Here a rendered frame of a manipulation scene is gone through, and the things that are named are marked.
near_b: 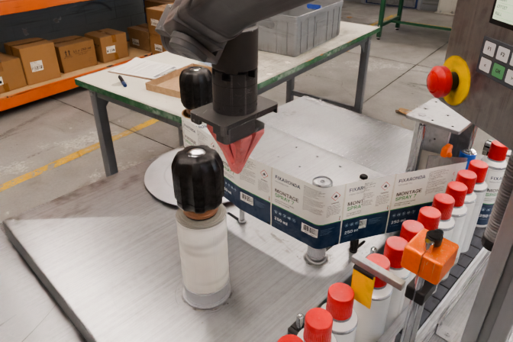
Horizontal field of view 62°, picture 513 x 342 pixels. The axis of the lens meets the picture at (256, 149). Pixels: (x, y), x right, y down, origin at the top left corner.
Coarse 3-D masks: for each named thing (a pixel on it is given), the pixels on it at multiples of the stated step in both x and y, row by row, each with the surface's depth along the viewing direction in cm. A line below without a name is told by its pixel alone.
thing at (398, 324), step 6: (456, 258) 77; (402, 312) 66; (396, 318) 65; (402, 318) 65; (396, 324) 64; (402, 324) 65; (390, 330) 64; (396, 330) 64; (384, 336) 63; (390, 336) 63
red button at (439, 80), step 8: (432, 72) 51; (440, 72) 50; (448, 72) 50; (432, 80) 51; (440, 80) 50; (448, 80) 50; (456, 80) 51; (432, 88) 51; (440, 88) 50; (448, 88) 50; (456, 88) 51; (440, 96) 51
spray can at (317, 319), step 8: (312, 312) 51; (320, 312) 51; (328, 312) 51; (312, 320) 50; (320, 320) 50; (328, 320) 50; (304, 328) 52; (312, 328) 50; (320, 328) 49; (328, 328) 50; (304, 336) 52; (312, 336) 50; (320, 336) 50; (328, 336) 50
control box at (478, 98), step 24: (480, 0) 46; (456, 24) 51; (480, 24) 47; (456, 48) 51; (480, 48) 47; (456, 72) 51; (456, 96) 52; (480, 96) 48; (504, 96) 44; (480, 120) 48; (504, 120) 44; (504, 144) 45
